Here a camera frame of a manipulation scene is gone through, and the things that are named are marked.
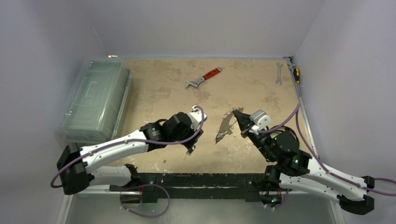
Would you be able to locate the red handled adjustable wrench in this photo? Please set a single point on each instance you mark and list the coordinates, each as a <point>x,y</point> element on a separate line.
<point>208,75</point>

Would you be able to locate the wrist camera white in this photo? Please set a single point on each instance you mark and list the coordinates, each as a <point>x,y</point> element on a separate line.
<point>261,118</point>
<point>197,117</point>

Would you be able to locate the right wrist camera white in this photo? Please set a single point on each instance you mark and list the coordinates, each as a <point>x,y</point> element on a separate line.
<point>261,118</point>

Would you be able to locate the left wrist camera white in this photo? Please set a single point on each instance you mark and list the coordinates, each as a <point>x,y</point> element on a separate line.
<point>197,117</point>

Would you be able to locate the large white keyring with keys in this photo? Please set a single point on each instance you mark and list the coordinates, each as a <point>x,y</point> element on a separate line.
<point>226,126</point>

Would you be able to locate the silver open end wrench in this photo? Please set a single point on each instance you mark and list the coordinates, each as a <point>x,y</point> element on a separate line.
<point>279,74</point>

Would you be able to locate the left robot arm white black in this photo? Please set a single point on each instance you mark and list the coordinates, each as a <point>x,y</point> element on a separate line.
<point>80,167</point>

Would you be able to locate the clear plastic storage box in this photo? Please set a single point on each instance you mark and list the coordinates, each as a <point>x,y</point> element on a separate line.
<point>94,102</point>

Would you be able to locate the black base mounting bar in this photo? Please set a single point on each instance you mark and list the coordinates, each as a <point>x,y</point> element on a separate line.
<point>150,187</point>

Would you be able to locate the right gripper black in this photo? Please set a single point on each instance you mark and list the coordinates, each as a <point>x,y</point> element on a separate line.
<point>248,129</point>

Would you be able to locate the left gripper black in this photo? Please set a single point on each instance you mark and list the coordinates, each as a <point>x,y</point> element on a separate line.
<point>188,143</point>

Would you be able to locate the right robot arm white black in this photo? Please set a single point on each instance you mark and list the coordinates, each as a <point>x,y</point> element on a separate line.
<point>291,168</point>

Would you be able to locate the aluminium frame rail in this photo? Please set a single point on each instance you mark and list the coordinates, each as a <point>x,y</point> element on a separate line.
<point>311,145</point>

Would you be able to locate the yellow black screwdriver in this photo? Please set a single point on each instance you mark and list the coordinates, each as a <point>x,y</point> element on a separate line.
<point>296,75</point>

